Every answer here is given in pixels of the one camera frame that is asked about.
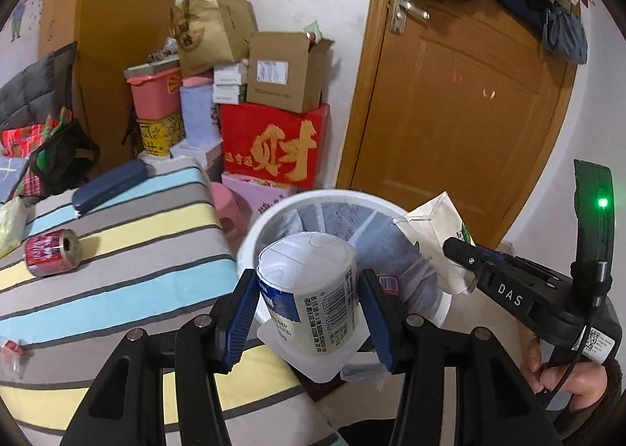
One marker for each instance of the red milk drink can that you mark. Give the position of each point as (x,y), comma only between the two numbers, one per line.
(46,250)

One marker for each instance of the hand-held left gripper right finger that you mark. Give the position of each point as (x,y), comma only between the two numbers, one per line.
(379,323)

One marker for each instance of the tray of clutter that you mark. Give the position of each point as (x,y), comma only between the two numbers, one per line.
(151,64)

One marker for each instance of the dark blue glasses case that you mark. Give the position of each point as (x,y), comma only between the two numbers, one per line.
(110,187)

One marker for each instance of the yellow tissue pack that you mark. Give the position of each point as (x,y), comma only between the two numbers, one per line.
(12,226)

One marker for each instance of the pink plastic stool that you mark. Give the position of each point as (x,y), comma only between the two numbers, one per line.
(227,209)

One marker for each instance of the red box with gold print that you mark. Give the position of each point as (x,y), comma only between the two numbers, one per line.
(274,147)

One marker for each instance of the pink purple box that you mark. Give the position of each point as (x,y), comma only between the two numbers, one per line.
(254,194)

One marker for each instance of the blue folded cloth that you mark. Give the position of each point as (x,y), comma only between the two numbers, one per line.
(10,177)

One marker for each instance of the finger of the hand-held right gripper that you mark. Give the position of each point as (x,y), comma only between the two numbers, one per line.
(464,255)
(491,256)

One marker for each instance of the white yogurt cup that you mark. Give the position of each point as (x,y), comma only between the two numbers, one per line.
(313,289)

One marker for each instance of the cartoon wall sticker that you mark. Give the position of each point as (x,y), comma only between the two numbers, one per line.
(18,15)

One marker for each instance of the yellow patterned box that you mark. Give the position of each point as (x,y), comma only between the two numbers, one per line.
(159,133)

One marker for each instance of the lavender box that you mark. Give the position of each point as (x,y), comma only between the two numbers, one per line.
(198,116)

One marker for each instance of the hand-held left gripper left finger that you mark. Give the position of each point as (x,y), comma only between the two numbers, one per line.
(239,316)

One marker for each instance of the grey quilted cushion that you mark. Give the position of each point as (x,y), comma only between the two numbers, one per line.
(29,89)

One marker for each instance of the blue hanging cloth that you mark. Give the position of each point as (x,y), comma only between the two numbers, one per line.
(562,30)

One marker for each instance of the white round trash bin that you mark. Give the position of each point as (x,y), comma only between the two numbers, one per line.
(274,226)

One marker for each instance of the pink storage bin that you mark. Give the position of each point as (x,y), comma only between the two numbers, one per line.
(154,94)

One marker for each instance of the white paper pouch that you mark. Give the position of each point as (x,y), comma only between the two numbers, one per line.
(440,226)

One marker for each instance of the wooden door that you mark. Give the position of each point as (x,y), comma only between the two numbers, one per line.
(455,133)

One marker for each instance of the wooden wardrobe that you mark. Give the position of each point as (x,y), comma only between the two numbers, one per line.
(112,35)

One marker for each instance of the brown paper bag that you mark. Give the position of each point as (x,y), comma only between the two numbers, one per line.
(210,30)

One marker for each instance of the person's right hand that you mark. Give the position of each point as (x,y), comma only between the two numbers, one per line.
(577,377)

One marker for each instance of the open cardboard box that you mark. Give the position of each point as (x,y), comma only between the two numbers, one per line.
(283,74)

